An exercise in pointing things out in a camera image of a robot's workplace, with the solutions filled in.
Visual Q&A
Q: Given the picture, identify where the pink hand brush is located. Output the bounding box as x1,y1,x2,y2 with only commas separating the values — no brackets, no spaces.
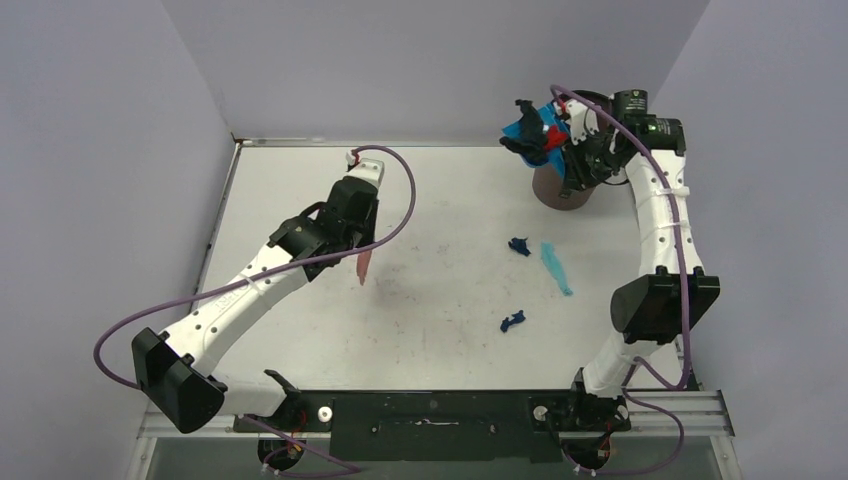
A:
356,250,372,286

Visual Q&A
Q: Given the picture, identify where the blue dustpan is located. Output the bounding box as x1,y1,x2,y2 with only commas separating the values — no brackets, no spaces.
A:
499,99,571,174

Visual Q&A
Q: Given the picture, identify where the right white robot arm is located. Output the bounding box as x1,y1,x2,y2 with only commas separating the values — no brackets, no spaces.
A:
551,86,720,429

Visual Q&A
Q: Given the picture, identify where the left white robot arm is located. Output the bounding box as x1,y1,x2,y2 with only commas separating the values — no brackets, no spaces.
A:
131,173,382,434

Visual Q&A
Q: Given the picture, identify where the red paper scrap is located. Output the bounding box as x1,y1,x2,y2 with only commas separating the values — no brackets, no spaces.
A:
544,125,570,151

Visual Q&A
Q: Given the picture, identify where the brown waste bin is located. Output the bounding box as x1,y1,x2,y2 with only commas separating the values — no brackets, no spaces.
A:
532,90,610,211

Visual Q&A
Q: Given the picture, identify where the black paper scrap left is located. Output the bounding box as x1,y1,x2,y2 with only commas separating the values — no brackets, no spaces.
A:
499,99,548,167

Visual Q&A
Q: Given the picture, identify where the teal paper scrap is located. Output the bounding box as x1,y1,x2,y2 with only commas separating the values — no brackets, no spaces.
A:
540,242,573,296

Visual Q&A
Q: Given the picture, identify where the dark blue scrap right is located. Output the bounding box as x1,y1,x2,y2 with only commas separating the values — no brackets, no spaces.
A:
508,237,532,257

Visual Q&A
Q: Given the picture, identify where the dark blue scrap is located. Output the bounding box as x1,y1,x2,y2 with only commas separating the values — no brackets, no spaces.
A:
508,237,532,257
499,310,526,333

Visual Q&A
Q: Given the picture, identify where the dark blue scrap near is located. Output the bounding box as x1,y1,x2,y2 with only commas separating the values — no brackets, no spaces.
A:
499,310,526,333

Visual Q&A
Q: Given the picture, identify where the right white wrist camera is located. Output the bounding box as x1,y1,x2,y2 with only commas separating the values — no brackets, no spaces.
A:
565,99,600,145

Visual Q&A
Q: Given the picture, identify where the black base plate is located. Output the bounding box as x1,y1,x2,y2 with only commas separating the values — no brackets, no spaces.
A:
260,389,631,463

